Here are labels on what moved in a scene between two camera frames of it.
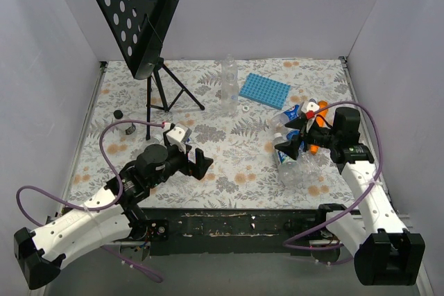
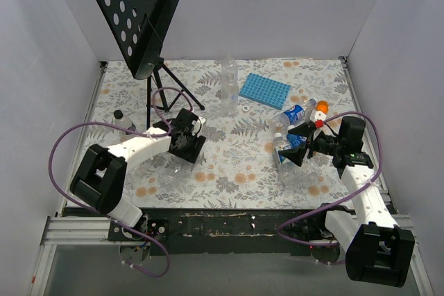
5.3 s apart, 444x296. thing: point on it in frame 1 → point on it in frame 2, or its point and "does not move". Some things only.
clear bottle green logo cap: [229, 94] does not move
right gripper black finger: [291, 148] → [295, 154]
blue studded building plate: [265, 91] does not move
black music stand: [134, 3] does not move
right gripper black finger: [297, 124] → [304, 129]
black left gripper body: [191, 166] → [193, 147]
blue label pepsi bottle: [281, 120] does not move
